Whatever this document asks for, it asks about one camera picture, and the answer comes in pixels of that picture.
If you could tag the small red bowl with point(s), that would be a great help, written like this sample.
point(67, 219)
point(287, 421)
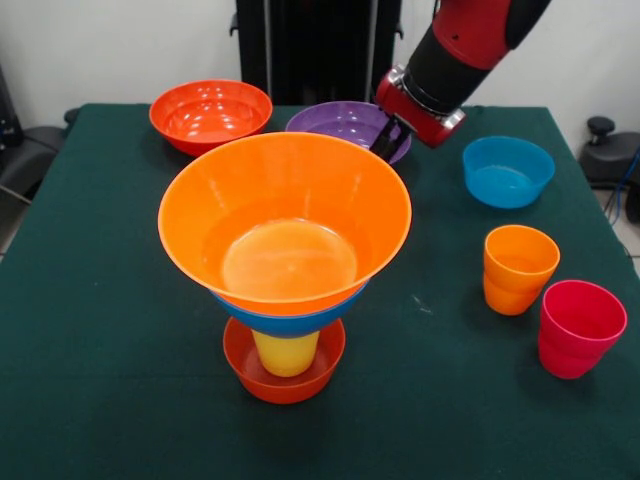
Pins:
point(285, 392)

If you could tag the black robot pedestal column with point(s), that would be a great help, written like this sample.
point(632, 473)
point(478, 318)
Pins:
point(320, 50)

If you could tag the yellow cup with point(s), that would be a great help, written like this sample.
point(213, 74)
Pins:
point(285, 355)

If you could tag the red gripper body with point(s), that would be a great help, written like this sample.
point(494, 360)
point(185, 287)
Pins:
point(420, 117)

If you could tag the orange cup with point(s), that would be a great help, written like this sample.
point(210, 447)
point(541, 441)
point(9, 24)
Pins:
point(515, 285)

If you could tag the black computer tower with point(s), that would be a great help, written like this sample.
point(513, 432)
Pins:
point(6, 115)

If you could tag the small blue bowl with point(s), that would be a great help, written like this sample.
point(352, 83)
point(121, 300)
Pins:
point(507, 185)

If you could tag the large blue bowl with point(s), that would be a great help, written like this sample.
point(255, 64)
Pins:
point(290, 325)

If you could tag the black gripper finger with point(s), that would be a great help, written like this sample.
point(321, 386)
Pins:
point(384, 137)
point(400, 145)

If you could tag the purple bowl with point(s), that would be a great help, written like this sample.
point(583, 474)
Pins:
point(335, 125)

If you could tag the grey black floor base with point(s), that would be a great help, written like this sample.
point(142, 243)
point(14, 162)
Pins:
point(615, 160)
point(30, 150)

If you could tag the large red bowl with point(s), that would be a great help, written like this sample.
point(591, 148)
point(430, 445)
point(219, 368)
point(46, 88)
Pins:
point(210, 115)

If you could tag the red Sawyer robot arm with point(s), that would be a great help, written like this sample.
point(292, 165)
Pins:
point(460, 50)

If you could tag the large orange bowl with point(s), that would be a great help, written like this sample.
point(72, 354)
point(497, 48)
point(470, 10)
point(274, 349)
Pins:
point(280, 190)

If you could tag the pink cup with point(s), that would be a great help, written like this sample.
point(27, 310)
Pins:
point(575, 340)

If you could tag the dark green tablecloth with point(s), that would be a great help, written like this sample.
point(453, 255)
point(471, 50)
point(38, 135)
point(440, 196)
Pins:
point(320, 440)

